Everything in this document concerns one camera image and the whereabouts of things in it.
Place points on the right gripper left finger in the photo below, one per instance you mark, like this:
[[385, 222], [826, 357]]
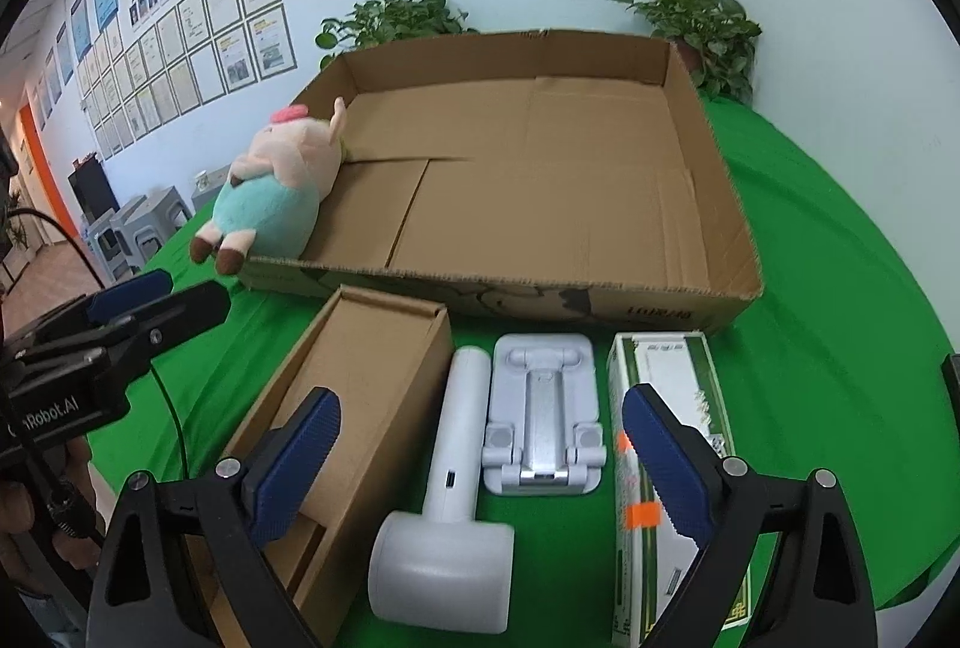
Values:
[[146, 591]]

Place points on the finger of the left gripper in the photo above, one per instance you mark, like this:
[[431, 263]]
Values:
[[118, 300], [175, 319]]

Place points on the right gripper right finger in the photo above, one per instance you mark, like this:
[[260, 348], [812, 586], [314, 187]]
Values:
[[816, 591]]

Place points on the pink pig plush toy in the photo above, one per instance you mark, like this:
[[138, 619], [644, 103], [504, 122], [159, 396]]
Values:
[[270, 203]]

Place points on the green white medicine box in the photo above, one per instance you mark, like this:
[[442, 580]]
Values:
[[661, 509]]

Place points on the long brown cardboard box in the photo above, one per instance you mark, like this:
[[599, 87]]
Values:
[[385, 356]]

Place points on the white handheld fan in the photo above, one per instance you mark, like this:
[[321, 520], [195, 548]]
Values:
[[442, 568]]

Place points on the white folding phone stand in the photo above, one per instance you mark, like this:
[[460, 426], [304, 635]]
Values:
[[543, 434]]

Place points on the person's hand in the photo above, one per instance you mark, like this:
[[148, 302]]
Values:
[[18, 516]]

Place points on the grey plastic stool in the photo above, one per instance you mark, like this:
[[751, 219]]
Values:
[[106, 241], [153, 222]]

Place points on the black cabinet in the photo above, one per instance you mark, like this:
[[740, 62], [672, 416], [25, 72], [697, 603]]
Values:
[[91, 188]]

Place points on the left potted green plant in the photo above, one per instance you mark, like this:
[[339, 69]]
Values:
[[371, 23]]

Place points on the potted green plant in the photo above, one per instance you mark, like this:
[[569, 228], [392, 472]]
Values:
[[717, 39], [371, 23]]

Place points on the large shallow cardboard box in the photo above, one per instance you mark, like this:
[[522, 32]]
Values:
[[550, 175]]

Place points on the right potted green plant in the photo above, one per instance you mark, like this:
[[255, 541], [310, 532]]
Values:
[[717, 39]]

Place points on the framed certificates on wall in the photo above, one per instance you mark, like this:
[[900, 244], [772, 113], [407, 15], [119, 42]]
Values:
[[136, 67]]

